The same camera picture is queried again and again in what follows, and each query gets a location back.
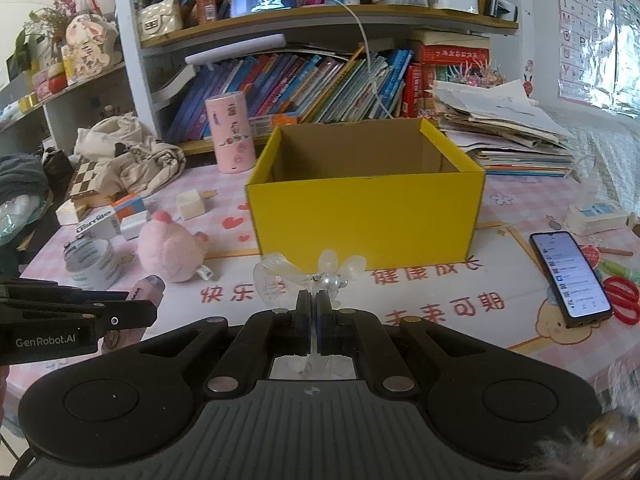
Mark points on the stack of papers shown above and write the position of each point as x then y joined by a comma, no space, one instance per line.
500,130

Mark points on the cream pearl handbag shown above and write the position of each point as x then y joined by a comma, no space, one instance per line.
157,17

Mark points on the iridescent plastic bag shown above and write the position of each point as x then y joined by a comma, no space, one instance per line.
15,220

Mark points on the grey tape roll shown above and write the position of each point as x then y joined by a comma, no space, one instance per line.
100,270

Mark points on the pink patterned cylinder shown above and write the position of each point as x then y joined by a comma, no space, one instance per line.
230,135

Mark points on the beige hoodie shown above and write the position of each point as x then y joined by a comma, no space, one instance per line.
135,160

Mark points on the white wooden bookshelf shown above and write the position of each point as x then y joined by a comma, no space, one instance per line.
320,22

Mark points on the yellow cardboard box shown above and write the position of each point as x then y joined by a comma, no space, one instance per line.
360,215

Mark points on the dried flower bouquet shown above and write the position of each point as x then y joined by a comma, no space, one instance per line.
45,20

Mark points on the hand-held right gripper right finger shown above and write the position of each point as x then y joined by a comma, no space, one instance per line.
323,325

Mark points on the silver foil sheet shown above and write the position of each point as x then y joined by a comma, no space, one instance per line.
620,60

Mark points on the stack of red thick books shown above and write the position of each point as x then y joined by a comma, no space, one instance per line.
450,55

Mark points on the white rectangular block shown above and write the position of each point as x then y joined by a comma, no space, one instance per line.
191,205

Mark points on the blue-edged smartphone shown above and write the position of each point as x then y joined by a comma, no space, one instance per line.
265,0

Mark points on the grey folded clothes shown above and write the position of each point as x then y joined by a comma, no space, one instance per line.
20,175

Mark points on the clear plastic hair clip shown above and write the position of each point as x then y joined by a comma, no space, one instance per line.
270,275

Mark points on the alphabet wall poster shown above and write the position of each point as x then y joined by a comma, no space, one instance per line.
575,35

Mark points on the black smartphone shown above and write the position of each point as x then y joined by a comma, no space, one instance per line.
570,280

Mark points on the rabbit figurine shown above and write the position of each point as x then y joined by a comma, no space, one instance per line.
90,50

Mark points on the black bookend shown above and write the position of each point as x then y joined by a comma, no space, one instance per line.
500,2

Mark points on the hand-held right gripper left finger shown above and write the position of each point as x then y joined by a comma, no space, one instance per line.
303,322

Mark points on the thick white-paged book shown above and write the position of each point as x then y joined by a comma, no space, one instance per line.
172,85

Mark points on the pink checked tablecloth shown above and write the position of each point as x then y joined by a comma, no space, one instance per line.
225,200

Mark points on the row of thin colourful books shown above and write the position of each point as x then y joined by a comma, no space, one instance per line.
310,90

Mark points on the pink plush toy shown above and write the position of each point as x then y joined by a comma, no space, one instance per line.
165,250

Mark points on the red scissors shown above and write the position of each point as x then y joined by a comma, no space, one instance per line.
625,310

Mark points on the white rolled paper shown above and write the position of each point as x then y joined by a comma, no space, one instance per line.
235,50

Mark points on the white gadget with blue label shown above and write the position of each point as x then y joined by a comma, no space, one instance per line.
595,215

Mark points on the fuzzy grey fur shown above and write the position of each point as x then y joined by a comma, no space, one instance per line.
615,410

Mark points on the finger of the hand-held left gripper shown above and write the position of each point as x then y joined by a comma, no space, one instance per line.
60,294
125,317

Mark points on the white orange toothpaste box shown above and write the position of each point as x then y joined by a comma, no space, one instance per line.
100,225

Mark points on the wooden chessboard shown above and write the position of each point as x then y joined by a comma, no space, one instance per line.
85,180

